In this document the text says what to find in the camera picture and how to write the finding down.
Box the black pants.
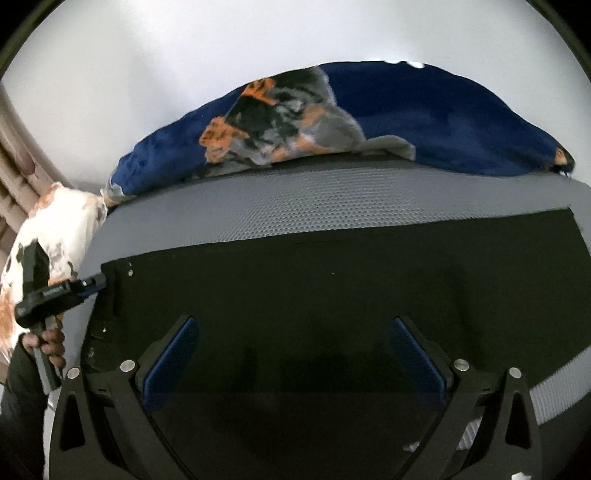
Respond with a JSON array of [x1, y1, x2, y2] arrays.
[[82, 210, 590, 479]]

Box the person's left hand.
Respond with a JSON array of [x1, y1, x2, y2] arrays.
[[21, 328, 66, 369]]

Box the white floral pillow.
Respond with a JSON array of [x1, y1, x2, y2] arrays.
[[1, 182, 108, 364]]

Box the beige curtain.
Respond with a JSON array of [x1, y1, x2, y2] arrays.
[[0, 85, 71, 250]]

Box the grey mesh mattress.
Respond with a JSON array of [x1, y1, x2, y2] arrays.
[[43, 158, 591, 480]]

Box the blue floral blanket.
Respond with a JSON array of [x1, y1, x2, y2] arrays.
[[102, 61, 575, 206]]

